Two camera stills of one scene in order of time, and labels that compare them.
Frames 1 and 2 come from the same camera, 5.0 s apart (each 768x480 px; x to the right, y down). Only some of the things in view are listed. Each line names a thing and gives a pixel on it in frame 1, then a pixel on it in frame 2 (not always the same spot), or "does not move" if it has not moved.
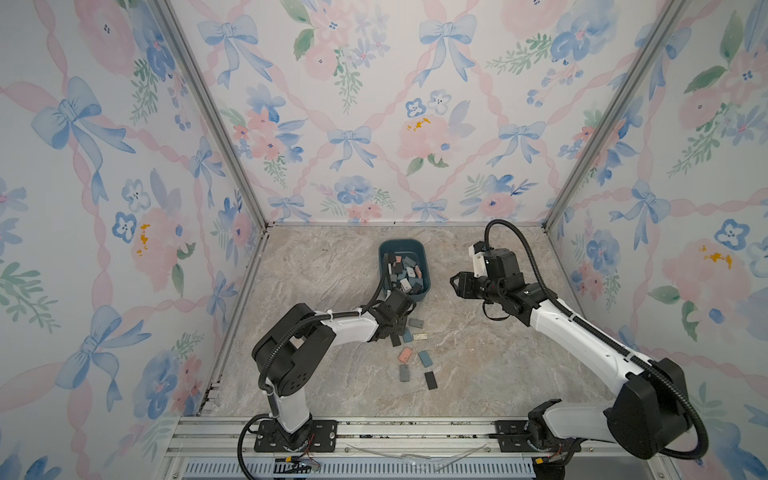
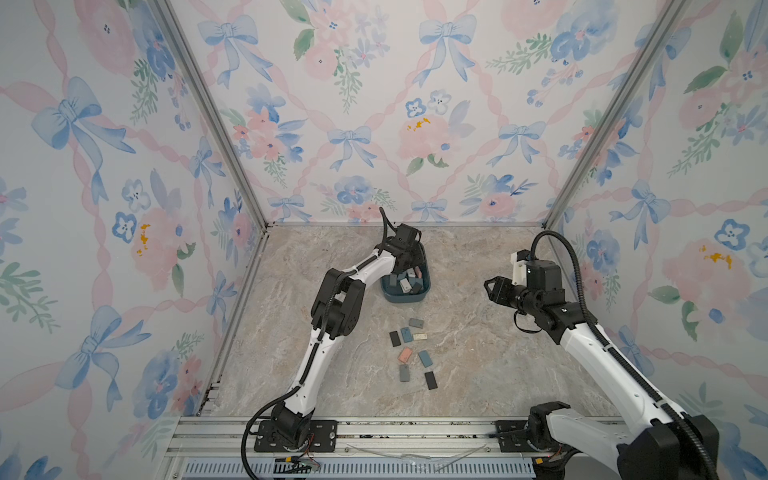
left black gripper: x=401 y=326 → x=418 y=258
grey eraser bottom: x=404 y=372 does not move
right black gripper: x=464 y=286 → x=499 y=292
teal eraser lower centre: x=425 y=358 does not move
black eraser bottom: x=430 y=380 does not move
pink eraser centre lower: x=405 y=355 does not move
